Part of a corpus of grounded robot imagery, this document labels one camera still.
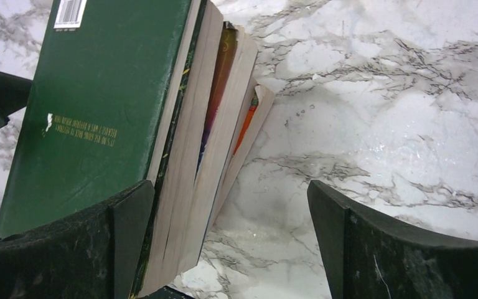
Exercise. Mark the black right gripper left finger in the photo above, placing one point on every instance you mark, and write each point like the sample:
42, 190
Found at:
92, 253

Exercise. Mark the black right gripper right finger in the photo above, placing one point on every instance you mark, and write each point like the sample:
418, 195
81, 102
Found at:
369, 254

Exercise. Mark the green hardcover book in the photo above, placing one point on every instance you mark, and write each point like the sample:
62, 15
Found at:
97, 101

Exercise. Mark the red spine paperback book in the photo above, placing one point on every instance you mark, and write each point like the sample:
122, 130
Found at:
254, 120

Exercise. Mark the blue cover paperback book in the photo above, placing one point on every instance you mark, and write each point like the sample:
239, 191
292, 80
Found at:
212, 88

